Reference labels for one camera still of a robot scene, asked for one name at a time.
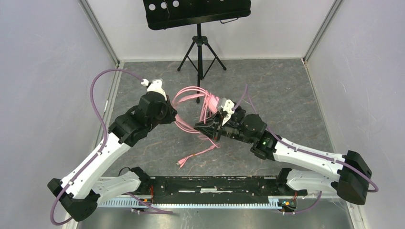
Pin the pink headphones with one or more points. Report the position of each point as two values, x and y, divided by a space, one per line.
194 104

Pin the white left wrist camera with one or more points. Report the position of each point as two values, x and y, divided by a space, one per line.
154 86

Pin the black music stand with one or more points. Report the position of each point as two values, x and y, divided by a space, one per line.
165 14

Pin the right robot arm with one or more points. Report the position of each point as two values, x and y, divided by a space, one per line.
348 175

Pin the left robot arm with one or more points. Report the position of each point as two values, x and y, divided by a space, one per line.
79 193

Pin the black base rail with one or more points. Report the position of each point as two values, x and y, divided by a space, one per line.
214 189

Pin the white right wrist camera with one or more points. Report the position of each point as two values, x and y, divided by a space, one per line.
226 109

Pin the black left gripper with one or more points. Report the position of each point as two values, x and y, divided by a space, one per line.
171 112

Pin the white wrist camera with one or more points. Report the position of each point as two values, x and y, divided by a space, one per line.
226 109
154 86

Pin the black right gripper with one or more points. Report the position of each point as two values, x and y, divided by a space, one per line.
208 129

